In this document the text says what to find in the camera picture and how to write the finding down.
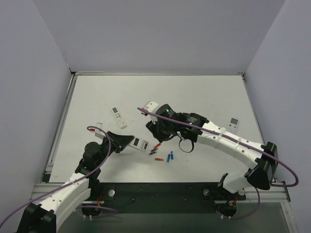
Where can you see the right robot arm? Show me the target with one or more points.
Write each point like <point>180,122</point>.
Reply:
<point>260,159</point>

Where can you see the small white remote control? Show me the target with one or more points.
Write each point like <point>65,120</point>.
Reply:
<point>233,124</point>

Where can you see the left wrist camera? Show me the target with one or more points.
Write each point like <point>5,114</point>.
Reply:
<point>99,131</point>

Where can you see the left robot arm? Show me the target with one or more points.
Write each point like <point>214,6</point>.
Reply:
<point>48,215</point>

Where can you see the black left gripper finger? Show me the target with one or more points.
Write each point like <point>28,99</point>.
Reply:
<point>120,140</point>
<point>120,148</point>

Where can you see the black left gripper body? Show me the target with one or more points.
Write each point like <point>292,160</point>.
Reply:
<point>116,142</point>

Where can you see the slim white remote control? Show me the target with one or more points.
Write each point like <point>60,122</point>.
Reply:
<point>119,118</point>

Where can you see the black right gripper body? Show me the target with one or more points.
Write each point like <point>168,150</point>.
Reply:
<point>155,128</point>

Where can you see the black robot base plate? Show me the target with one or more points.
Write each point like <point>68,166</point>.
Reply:
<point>158,198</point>

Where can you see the white red-faced remote control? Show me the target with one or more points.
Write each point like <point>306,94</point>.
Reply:
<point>139,144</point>

